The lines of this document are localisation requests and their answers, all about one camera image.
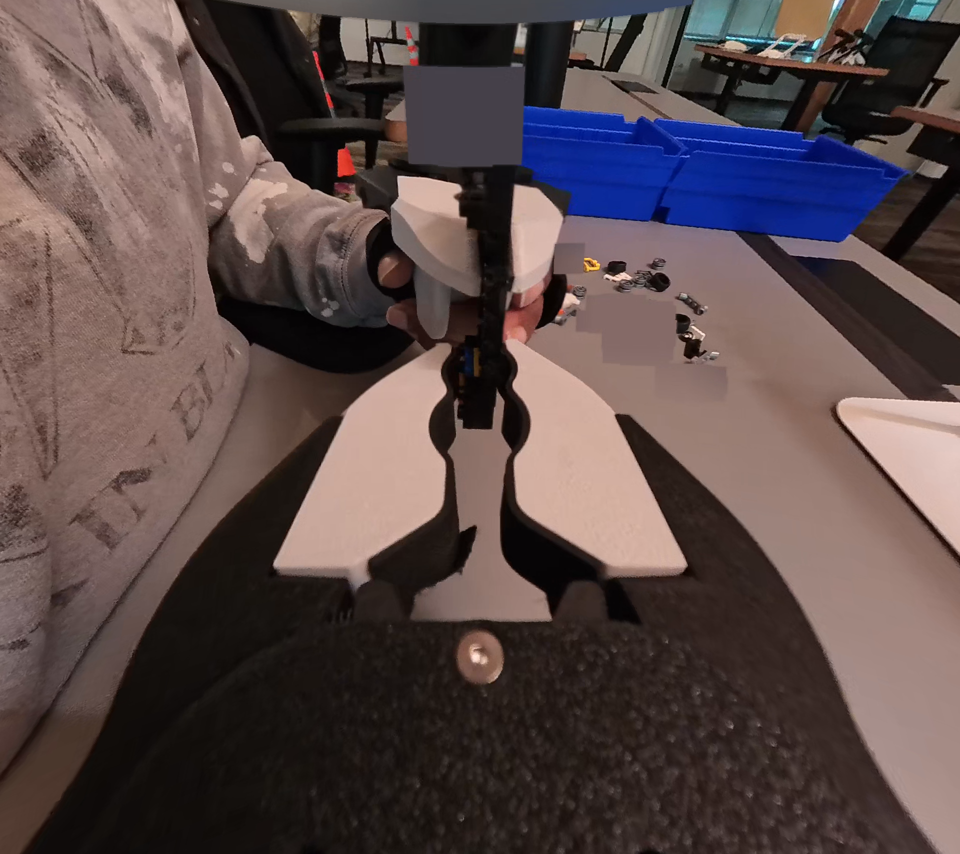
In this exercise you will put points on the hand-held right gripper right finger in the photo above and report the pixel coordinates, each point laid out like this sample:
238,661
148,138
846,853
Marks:
593,494

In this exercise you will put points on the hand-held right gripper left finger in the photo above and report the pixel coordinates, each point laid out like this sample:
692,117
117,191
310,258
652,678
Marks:
368,494

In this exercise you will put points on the white book stand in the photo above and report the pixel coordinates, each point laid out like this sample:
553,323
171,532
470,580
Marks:
915,464

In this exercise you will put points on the orange traffic cone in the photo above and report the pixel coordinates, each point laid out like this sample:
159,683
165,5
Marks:
338,119

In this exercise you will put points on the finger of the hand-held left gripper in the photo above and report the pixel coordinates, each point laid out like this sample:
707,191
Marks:
435,232
533,239

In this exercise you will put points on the brown topped desk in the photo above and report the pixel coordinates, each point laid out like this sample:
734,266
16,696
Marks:
788,62
600,89

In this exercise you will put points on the black pillar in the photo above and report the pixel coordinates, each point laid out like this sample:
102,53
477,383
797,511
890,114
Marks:
549,62

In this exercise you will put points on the black office chair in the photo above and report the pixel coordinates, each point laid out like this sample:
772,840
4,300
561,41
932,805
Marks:
285,74
893,74

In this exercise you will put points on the black round cushion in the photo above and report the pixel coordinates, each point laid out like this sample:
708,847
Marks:
323,340

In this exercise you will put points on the person's grey sweatshirt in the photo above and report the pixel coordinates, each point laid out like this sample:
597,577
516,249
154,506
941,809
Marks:
105,344

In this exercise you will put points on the black lego chassis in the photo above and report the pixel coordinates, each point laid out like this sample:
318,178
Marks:
483,344

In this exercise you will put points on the small blue lego grille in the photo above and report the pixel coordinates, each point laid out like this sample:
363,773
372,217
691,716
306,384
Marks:
476,362

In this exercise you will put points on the pile of lego pieces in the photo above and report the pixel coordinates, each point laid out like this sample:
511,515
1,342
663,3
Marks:
653,281

